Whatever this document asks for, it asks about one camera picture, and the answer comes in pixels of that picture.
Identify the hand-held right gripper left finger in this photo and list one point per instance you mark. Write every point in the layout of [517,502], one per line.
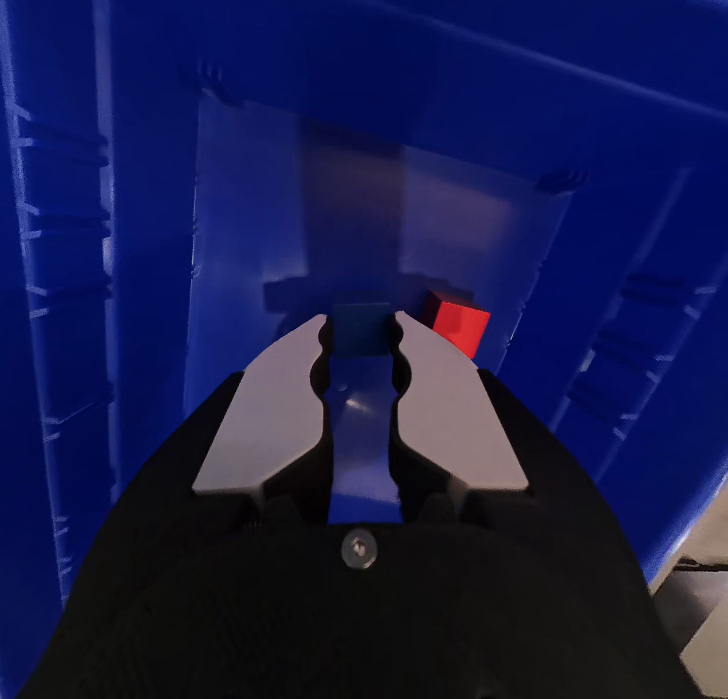
[261,420]

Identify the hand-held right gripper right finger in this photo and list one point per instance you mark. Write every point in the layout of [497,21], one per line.
[455,420]

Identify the red wooden cube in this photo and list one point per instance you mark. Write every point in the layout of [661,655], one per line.
[460,326]

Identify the blue wooden cube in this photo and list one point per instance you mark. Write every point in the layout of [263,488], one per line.
[361,329]

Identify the blue plastic bin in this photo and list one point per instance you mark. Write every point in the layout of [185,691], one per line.
[341,84]

